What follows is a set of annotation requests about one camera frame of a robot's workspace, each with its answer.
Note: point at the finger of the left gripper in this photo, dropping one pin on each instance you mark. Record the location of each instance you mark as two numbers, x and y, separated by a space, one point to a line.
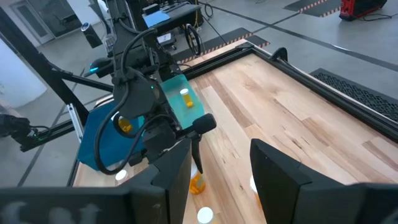
197 152

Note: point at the black support beam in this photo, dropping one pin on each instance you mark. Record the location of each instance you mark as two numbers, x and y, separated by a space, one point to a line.
37 62

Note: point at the black floor vent grate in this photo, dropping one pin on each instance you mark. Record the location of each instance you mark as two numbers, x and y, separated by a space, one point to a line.
373 99

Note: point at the silver aluminium rail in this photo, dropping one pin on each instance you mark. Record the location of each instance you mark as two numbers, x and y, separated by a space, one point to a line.
75 123

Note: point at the red and black machine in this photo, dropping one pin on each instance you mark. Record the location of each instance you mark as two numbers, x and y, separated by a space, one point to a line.
360 7

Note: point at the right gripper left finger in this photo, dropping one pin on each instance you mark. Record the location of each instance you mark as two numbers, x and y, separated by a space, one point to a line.
168 193

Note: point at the black aluminium table frame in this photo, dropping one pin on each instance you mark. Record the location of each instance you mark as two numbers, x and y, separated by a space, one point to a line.
342 101

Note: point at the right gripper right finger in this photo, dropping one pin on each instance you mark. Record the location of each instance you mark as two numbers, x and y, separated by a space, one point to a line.
280 193

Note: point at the blue plastic bin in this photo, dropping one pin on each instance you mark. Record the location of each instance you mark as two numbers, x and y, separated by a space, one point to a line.
93 146

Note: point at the black cylindrical device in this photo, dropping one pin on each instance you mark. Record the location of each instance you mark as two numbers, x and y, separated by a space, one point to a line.
91 35

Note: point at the translucent teal plastic bin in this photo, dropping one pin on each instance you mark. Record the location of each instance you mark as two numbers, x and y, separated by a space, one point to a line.
177 112

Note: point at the black device with green light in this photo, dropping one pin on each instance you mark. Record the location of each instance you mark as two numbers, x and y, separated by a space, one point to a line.
15 127

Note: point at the black computer cart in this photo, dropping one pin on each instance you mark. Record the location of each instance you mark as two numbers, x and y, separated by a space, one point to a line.
174 14

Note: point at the glass door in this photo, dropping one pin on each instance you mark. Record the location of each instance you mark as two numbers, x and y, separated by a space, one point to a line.
34 21

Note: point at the black mat with striped edge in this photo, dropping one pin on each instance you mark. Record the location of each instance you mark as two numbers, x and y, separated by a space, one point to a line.
224 39
314 6

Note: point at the large orange pill bottle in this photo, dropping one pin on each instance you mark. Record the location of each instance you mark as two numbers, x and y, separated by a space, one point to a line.
253 186
198 186
125 126

